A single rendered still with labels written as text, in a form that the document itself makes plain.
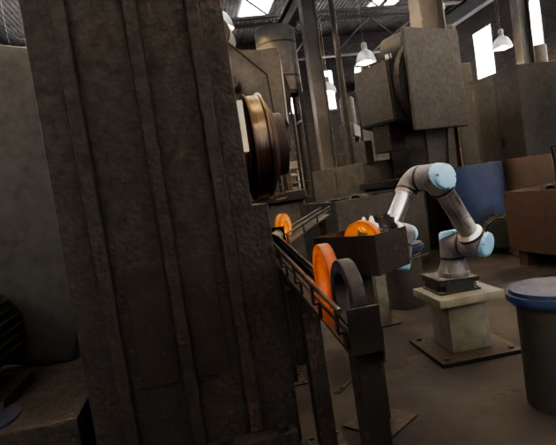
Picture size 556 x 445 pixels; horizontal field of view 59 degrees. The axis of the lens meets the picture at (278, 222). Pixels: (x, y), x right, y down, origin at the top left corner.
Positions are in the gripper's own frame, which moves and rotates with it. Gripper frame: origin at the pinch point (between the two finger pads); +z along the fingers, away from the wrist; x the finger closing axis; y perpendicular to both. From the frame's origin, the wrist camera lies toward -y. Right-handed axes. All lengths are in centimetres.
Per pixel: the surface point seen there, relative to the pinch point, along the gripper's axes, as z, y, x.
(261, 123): 21, 43, -35
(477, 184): -335, 88, -98
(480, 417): -33, -66, 29
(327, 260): 51, -15, 26
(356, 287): 61, -22, 42
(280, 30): -542, 528, -607
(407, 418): -20, -69, 7
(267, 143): 18, 35, -33
